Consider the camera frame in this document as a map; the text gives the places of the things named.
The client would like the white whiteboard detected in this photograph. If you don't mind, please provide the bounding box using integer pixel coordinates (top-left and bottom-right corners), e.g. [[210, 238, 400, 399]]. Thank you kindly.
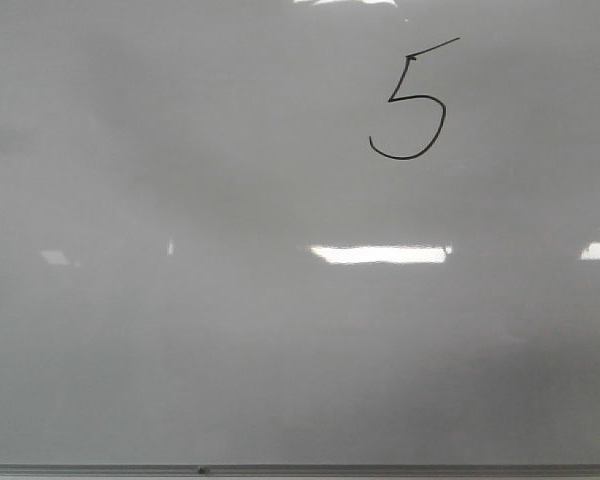
[[0, 1, 600, 465]]

